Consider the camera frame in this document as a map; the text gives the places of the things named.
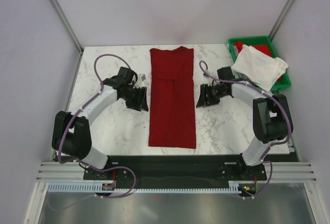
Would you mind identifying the aluminium frame post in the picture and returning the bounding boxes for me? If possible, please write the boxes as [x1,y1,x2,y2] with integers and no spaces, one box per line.
[268,0,296,41]
[48,0,84,54]

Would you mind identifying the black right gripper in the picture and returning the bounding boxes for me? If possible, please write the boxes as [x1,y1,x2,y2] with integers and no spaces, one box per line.
[196,82,227,107]

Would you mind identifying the light blue cable duct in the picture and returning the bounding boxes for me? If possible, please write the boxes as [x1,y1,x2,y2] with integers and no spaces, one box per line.
[47,182,241,194]

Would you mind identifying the white t shirt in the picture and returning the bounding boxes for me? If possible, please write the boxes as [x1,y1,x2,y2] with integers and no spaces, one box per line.
[231,44,289,92]

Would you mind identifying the bright red t shirt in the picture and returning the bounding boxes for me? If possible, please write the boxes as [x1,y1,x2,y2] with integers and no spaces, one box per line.
[234,40,283,83]

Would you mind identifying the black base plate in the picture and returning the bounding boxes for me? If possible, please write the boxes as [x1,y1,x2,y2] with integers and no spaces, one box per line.
[84,154,267,188]

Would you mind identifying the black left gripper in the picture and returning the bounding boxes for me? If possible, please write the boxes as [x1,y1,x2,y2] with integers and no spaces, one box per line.
[121,86,149,112]

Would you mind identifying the aluminium front rail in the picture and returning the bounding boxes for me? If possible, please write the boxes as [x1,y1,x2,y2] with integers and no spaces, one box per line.
[37,162,317,183]

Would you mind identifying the left aluminium frame post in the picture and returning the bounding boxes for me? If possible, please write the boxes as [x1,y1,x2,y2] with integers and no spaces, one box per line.
[48,0,84,54]

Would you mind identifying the dark red t shirt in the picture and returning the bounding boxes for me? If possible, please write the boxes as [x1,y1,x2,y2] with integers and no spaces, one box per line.
[148,46,196,149]

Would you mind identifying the right aluminium frame post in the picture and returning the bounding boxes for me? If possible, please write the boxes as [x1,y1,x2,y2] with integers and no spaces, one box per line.
[268,0,296,41]

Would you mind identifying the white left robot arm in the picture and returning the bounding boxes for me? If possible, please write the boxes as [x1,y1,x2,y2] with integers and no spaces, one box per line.
[52,67,149,179]

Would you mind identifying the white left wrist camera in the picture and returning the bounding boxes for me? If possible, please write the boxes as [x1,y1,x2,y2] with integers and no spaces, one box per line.
[135,74,146,88]

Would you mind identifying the green plastic bin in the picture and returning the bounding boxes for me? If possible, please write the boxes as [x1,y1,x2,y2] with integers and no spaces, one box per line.
[228,36,291,91]

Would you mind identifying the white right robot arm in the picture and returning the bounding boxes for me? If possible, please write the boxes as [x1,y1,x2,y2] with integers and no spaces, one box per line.
[196,61,293,180]

